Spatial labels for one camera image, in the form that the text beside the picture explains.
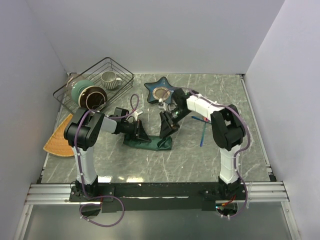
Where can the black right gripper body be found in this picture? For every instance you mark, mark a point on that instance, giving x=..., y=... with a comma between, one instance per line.
x=171, y=120

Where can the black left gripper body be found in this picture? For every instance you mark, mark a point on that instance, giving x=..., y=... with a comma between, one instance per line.
x=132, y=128

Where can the dark green cloth napkin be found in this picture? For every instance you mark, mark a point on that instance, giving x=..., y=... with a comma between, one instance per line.
x=156, y=144

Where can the blue metal fork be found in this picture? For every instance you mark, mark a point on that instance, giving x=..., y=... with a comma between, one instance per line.
x=200, y=119

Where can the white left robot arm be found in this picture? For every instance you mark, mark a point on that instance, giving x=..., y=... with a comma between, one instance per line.
x=82, y=133

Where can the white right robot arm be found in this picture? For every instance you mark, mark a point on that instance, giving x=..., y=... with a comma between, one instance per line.
x=228, y=128

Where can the blue star-shaped ceramic dish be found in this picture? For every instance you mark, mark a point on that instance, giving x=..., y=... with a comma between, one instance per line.
x=160, y=89

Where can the iridescent rainbow metal spoon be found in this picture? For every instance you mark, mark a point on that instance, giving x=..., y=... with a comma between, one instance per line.
x=203, y=132

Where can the dark brown ceramic bowl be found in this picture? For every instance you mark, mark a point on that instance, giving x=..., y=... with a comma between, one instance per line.
x=92, y=97

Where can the striped grey ceramic mug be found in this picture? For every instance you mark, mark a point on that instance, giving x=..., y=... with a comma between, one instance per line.
x=110, y=80

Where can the green ceramic bowl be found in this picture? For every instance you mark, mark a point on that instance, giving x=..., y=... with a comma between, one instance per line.
x=78, y=88

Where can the orange woven fan-shaped mat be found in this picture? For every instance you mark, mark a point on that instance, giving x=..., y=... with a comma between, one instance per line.
x=57, y=144

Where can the clear glass jar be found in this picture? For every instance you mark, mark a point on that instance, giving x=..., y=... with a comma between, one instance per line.
x=72, y=79

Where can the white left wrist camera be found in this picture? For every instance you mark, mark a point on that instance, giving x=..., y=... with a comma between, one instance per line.
x=136, y=114

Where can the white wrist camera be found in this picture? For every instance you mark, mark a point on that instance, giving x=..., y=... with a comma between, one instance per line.
x=136, y=114
x=162, y=105

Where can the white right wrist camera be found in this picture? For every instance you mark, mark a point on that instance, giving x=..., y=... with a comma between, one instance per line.
x=162, y=105

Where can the black wire dish rack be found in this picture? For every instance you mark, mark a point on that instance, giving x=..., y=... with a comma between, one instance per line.
x=93, y=74

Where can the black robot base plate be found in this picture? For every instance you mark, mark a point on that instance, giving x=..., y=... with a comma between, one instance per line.
x=146, y=196

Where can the aluminium frame rail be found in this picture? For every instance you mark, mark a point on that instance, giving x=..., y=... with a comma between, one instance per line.
x=267, y=192

